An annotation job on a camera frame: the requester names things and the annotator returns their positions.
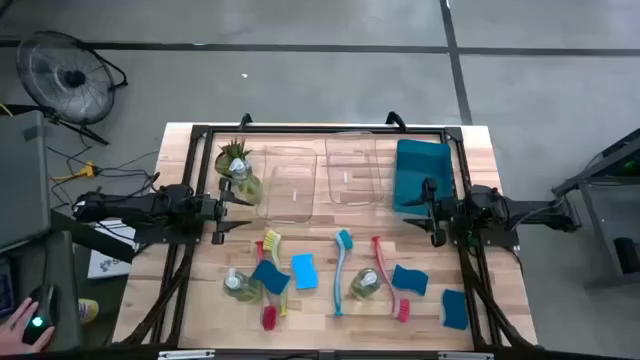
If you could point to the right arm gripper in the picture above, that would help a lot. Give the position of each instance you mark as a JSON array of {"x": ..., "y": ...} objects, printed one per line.
[{"x": 447, "y": 217}]

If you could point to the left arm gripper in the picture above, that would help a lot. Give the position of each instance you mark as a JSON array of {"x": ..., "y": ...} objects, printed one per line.
[{"x": 215, "y": 212}]

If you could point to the clear yellow-green soap bottle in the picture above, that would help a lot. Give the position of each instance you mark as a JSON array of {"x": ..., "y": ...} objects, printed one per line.
[
  {"x": 365, "y": 285},
  {"x": 242, "y": 289},
  {"x": 247, "y": 182}
]

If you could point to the yellow-green dish brush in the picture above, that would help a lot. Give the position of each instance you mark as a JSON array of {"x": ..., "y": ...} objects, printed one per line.
[{"x": 272, "y": 240}]

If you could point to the blue two-layer sponge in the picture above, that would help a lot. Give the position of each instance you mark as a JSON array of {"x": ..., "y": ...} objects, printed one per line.
[
  {"x": 410, "y": 280},
  {"x": 455, "y": 309},
  {"x": 305, "y": 271},
  {"x": 271, "y": 277}
]

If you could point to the red dish brush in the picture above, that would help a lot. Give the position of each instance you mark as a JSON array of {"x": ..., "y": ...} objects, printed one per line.
[
  {"x": 269, "y": 318},
  {"x": 402, "y": 310}
]

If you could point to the blue dish brush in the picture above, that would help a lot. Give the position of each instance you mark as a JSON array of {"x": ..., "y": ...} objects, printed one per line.
[{"x": 340, "y": 270}]

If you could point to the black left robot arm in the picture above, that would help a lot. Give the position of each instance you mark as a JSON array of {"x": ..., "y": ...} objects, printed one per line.
[{"x": 125, "y": 207}]

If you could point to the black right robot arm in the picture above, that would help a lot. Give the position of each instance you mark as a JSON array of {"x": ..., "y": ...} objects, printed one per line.
[{"x": 525, "y": 210}]

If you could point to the teal plastic tray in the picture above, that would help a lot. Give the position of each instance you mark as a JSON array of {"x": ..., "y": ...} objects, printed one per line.
[{"x": 420, "y": 165}]

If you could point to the clear plastic bin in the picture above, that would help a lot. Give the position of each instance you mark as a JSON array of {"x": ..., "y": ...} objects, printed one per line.
[
  {"x": 352, "y": 165},
  {"x": 287, "y": 200}
]

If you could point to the small potted succulent plant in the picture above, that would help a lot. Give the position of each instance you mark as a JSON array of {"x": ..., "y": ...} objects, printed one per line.
[{"x": 229, "y": 152}]

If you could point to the white printed paper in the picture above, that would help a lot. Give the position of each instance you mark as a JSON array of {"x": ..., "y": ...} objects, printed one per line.
[{"x": 107, "y": 265}]

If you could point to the black diagonal desk bar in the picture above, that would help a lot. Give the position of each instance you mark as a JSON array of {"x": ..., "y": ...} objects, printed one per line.
[{"x": 95, "y": 240}]

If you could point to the yellow power plug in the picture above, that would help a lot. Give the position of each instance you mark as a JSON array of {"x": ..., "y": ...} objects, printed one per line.
[{"x": 87, "y": 171}]

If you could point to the person's yellow shoe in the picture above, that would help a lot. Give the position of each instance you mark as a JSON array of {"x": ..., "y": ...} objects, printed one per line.
[{"x": 89, "y": 310}]

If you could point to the black desk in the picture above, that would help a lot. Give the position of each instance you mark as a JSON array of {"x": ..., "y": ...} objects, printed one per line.
[{"x": 62, "y": 265}]

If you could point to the grey metal cart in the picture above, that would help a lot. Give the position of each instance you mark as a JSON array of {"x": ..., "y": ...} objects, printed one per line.
[{"x": 610, "y": 200}]

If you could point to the black computer mouse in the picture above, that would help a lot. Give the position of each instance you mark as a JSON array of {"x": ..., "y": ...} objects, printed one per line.
[{"x": 42, "y": 300}]

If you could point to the grey desk top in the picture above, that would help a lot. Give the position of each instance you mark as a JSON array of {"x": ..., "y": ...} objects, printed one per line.
[{"x": 22, "y": 180}]

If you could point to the black floor fan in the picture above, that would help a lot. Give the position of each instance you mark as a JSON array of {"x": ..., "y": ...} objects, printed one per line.
[{"x": 67, "y": 77}]

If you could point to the dark keyboard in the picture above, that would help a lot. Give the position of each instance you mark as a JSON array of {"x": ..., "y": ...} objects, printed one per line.
[{"x": 6, "y": 290}]

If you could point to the person's hand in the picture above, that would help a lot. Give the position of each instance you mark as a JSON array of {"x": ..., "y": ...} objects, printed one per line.
[{"x": 12, "y": 330}]

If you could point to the silver metal bracket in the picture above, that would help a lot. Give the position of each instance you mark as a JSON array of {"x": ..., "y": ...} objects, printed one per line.
[
  {"x": 185, "y": 354},
  {"x": 465, "y": 356}
]

